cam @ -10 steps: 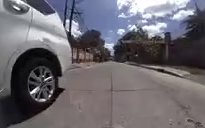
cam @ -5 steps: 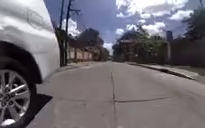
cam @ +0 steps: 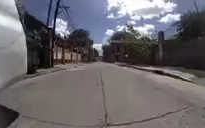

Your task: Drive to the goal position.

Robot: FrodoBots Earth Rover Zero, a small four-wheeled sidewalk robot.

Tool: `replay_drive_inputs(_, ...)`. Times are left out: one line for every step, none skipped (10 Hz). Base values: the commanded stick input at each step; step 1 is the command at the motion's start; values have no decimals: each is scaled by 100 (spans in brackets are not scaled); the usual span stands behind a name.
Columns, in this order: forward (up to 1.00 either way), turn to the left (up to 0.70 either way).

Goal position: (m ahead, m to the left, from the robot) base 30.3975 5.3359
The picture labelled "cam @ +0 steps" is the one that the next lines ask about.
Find beige wall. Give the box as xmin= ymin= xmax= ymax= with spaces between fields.
xmin=53 ymin=39 xmax=83 ymax=65

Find tree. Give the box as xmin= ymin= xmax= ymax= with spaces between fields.
xmin=68 ymin=28 xmax=95 ymax=63

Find overhead wires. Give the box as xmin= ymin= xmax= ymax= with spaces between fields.
xmin=46 ymin=0 xmax=80 ymax=32

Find dark utility pole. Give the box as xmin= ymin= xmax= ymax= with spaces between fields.
xmin=50 ymin=0 xmax=62 ymax=69
xmin=45 ymin=0 xmax=54 ymax=29

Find grey concrete road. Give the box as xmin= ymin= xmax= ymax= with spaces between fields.
xmin=0 ymin=61 xmax=205 ymax=128

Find grey concrete pavement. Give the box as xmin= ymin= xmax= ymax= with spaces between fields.
xmin=114 ymin=62 xmax=205 ymax=90
xmin=5 ymin=62 xmax=88 ymax=85

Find white vehicle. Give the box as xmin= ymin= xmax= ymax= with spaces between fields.
xmin=0 ymin=0 xmax=28 ymax=98

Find dark wall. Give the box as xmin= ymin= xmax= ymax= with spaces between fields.
xmin=151 ymin=33 xmax=205 ymax=72

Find grey concrete pillar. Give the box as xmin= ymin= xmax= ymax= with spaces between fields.
xmin=157 ymin=30 xmax=165 ymax=66

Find dark building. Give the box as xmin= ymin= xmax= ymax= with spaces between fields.
xmin=15 ymin=0 xmax=54 ymax=75

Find group of trees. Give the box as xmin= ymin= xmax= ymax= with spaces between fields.
xmin=102 ymin=24 xmax=155 ymax=65
xmin=175 ymin=5 xmax=205 ymax=43

